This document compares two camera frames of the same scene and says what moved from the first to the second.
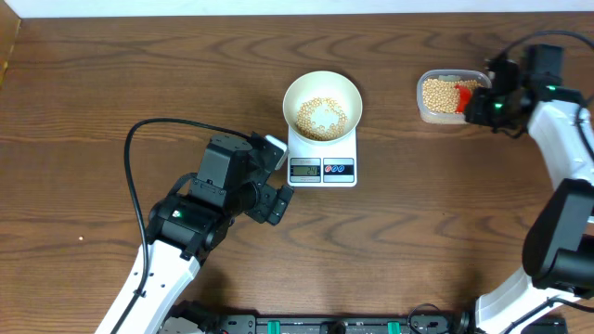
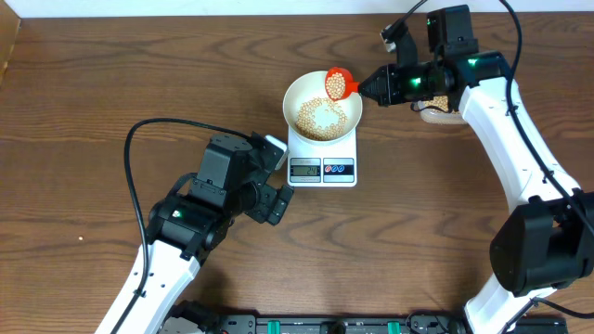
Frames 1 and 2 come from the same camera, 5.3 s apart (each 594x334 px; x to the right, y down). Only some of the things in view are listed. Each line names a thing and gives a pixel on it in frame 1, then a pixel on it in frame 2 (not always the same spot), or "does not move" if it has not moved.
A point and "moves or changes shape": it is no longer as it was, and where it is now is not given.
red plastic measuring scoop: (464, 96) moves or changes shape
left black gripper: (267, 198) does not move
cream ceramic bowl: (322, 106) does not move
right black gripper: (475, 110) -> (389, 95)
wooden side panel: (9, 28) does not move
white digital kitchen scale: (329, 165) does not move
